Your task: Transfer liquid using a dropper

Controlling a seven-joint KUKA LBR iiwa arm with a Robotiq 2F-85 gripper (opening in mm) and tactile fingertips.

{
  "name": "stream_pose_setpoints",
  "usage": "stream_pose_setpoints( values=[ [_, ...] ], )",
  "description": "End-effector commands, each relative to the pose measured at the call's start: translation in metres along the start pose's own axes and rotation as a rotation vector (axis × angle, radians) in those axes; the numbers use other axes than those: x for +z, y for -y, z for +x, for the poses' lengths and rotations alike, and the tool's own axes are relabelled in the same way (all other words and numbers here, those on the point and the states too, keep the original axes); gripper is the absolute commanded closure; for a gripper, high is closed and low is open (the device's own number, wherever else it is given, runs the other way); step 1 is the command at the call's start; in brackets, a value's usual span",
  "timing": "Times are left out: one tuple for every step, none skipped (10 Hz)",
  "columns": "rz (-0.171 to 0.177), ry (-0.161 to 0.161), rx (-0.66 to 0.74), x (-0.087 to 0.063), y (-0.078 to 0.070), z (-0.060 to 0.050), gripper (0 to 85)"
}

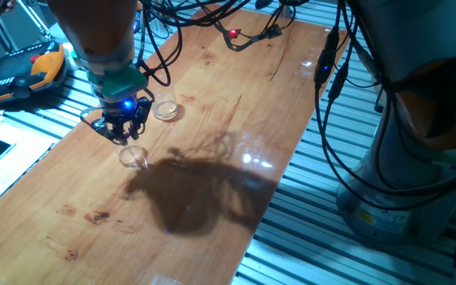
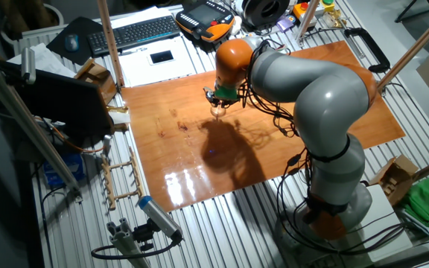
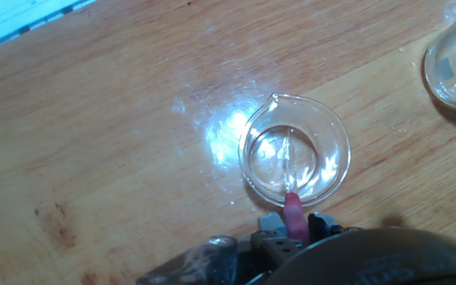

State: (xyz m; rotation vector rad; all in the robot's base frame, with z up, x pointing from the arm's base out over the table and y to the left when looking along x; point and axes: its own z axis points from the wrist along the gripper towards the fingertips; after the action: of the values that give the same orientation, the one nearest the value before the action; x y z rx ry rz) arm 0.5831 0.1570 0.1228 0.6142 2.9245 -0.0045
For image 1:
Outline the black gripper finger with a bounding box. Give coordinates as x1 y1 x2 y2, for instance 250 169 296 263
128 114 150 141
91 117 130 146

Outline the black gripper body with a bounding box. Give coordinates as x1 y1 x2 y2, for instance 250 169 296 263
101 94 154 127

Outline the glass dropper with red bulb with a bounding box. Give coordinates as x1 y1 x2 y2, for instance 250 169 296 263
121 132 138 158

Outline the clear glass beaker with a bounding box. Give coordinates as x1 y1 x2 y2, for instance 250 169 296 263
113 136 149 169
150 78 180 122

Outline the green wrist adapter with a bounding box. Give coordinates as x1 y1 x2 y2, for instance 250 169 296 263
87 65 150 102

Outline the wooden board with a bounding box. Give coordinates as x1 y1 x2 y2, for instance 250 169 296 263
0 2 352 285

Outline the white printed paper sheet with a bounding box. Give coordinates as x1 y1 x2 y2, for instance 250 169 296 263
0 122 57 219

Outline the orange black teach pendant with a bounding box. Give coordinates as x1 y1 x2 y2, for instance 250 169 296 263
0 40 69 105

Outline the thin metal tripod leg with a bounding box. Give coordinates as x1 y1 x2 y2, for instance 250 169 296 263
19 0 51 36

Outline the upright stand pole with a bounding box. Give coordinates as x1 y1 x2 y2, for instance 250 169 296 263
275 0 297 20

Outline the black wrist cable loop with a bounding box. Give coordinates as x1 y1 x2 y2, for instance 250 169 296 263
135 0 184 87

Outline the black cable with lit plug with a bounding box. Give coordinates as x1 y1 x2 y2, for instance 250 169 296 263
313 0 456 211

